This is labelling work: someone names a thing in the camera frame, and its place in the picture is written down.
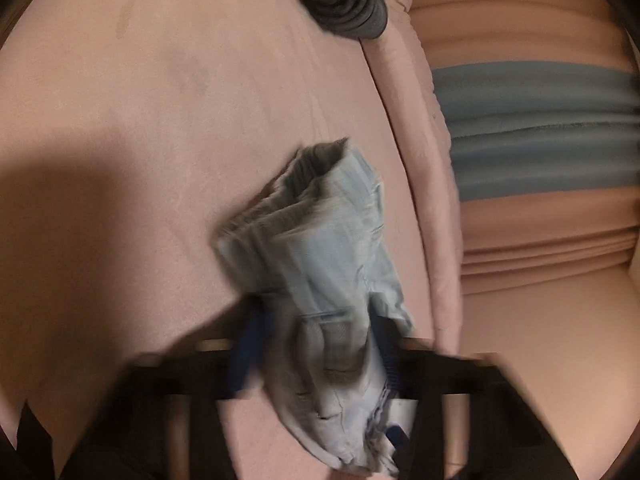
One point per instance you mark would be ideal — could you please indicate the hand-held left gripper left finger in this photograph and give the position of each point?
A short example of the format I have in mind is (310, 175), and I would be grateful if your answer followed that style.
(250, 345)

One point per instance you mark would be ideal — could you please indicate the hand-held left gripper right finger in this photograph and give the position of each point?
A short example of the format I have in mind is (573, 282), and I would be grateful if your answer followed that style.
(382, 342)

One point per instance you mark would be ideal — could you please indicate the light blue strawberry print pants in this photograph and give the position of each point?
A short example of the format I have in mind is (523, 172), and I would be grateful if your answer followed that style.
(320, 260)

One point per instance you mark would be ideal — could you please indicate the pink curtain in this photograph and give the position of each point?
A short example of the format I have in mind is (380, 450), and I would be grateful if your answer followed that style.
(550, 240)
(500, 20)

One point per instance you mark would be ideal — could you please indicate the pink duvet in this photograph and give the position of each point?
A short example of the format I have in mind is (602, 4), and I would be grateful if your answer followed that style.
(410, 135)

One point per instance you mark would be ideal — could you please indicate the blue curtain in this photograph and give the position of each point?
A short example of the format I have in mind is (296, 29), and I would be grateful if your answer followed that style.
(540, 130)

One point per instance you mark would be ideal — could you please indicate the folded dark jeans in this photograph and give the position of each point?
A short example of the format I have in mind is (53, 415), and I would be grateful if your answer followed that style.
(345, 0)

